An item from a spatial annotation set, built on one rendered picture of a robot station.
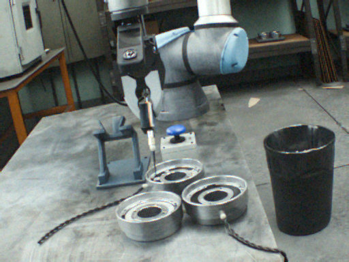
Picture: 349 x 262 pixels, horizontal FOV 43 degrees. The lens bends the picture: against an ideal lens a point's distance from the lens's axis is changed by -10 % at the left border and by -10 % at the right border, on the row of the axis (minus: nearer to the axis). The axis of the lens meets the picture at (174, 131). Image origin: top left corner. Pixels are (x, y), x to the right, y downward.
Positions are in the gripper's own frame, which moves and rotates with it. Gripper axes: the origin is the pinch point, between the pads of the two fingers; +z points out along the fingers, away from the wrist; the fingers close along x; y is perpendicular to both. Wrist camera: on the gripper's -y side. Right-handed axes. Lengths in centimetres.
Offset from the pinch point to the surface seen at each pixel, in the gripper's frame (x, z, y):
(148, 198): 0.6, 10.1, -15.7
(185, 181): -5.7, 9.3, -12.6
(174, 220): -4.0, 10.4, -23.9
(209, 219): -9.3, 11.5, -23.3
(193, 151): -7.0, 10.1, 3.0
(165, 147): -1.6, 8.6, 3.6
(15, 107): 101, 28, 164
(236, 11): -50, 19, 388
